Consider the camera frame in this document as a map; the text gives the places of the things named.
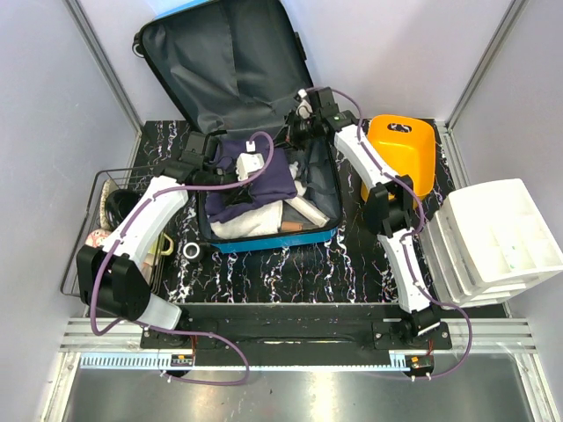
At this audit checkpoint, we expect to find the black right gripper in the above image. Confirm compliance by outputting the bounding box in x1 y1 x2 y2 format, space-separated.
268 110 321 153

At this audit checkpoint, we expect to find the purple garment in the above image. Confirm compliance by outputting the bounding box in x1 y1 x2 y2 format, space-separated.
205 136 296 223

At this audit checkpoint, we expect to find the white towel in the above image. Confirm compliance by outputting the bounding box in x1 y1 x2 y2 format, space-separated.
210 200 283 239

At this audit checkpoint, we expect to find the orange plastic basket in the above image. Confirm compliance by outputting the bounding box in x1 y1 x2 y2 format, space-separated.
362 114 436 200

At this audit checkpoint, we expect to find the blue fish-print suitcase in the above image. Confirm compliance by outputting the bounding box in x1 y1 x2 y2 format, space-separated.
135 1 342 253

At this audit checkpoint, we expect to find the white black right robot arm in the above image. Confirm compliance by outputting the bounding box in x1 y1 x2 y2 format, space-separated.
285 87 440 349

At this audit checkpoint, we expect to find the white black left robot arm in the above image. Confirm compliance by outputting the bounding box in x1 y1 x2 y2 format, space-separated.
76 131 237 348

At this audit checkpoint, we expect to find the white pink-tipped bottle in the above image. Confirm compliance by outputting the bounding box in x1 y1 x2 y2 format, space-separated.
289 162 300 179

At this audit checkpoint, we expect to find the white cosmetic tube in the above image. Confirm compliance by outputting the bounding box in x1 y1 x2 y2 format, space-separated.
285 196 330 228

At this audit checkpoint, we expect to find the brown small tube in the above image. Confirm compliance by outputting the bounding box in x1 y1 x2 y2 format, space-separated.
280 222 303 232

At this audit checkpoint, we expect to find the black bowl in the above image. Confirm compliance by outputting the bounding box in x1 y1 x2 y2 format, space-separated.
104 189 142 230

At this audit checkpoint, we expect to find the pale yellow mug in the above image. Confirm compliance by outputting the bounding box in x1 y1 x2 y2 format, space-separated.
143 233 175 266

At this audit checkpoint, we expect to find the pink patterned cup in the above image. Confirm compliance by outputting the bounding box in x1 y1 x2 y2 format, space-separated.
84 229 112 248

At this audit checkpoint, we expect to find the white divided organizer tray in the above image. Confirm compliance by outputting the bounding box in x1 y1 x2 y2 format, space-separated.
419 178 562 308

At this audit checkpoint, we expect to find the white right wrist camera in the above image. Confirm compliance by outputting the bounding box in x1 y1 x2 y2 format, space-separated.
296 89 313 120

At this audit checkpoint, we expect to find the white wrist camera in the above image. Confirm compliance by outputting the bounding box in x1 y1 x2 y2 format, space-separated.
296 89 313 120
236 141 265 181

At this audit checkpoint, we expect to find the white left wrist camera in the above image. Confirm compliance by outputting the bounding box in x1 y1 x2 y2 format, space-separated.
236 141 265 181

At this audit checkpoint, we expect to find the black wire dish rack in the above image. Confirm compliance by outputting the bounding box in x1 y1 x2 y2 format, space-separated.
59 165 179 298

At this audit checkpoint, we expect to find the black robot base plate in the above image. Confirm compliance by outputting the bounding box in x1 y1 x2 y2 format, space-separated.
83 301 502 353

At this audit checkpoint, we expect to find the aluminium frame rail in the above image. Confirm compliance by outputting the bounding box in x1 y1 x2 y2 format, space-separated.
40 318 562 421

